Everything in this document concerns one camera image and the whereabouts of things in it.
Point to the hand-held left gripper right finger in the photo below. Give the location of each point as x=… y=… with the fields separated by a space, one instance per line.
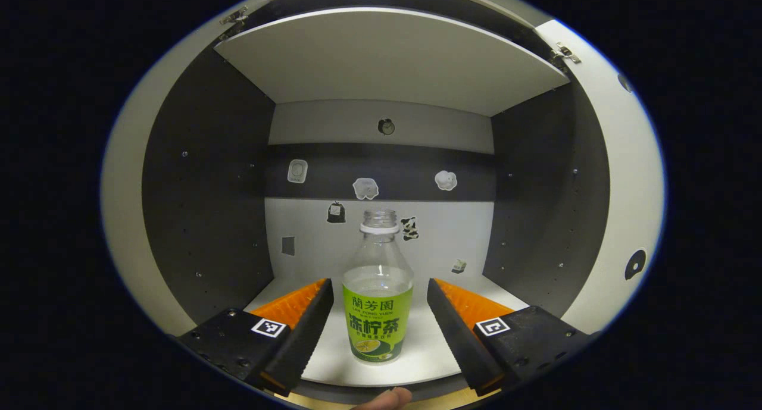
x=458 y=338

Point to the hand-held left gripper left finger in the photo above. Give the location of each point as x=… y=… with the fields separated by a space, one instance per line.
x=306 y=338

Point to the clear bottle with green label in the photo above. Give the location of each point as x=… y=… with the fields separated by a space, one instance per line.
x=377 y=315

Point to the white cabinet door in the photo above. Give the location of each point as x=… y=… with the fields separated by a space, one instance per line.
x=122 y=190
x=631 y=178

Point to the white and grey cabinet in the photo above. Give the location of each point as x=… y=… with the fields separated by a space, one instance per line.
x=208 y=190

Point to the white cabinet shelf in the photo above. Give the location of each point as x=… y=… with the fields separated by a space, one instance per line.
x=387 y=59

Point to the metal right door hinge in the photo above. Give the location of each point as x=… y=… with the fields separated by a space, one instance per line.
x=565 y=53

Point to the metal door hinge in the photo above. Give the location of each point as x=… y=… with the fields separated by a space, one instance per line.
x=565 y=53
x=235 y=15

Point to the metal left door hinge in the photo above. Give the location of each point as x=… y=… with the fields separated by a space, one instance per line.
x=235 y=15

